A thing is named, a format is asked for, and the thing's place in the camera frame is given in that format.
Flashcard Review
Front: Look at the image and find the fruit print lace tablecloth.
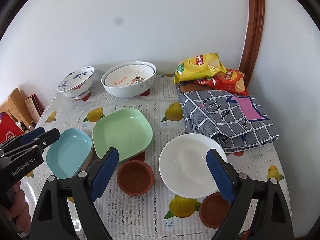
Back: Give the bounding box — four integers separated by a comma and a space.
21, 75, 292, 239

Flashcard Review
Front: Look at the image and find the white round plate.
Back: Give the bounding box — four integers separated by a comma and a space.
159, 133, 227, 199

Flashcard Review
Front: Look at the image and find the green square plate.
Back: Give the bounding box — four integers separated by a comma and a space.
92, 108, 153, 162

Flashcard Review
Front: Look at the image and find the red chips bag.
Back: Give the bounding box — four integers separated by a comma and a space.
193, 69, 248, 96

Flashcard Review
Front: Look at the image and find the brown clay saucer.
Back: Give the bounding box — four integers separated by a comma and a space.
117, 160, 154, 196
199, 192, 231, 229

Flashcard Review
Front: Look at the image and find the brown patterned book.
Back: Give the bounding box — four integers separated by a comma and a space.
24, 94, 44, 123

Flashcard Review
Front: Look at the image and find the blue patterned porcelain bowl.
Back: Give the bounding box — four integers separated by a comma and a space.
57, 66, 95, 100

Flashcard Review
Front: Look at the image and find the large white porcelain bowl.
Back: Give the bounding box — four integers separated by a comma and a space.
101, 61, 157, 98

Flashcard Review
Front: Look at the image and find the grey checkered folded cloth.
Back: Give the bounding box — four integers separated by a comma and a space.
177, 85, 279, 153

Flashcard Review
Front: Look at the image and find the yellow chips bag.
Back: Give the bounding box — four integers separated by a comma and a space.
174, 53, 227, 85

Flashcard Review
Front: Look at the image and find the red paper bag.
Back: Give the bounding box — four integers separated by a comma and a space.
0, 112, 23, 143

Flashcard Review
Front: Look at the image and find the person left hand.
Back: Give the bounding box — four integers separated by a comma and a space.
1, 181, 31, 235

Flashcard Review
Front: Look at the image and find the brown wooden door frame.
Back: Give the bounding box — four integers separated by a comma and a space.
239, 0, 266, 87

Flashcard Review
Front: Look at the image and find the white lemon print bowl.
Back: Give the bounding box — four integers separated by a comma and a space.
104, 64, 155, 87

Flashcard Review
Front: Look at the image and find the blue square plate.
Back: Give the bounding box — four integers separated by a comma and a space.
46, 128, 92, 179

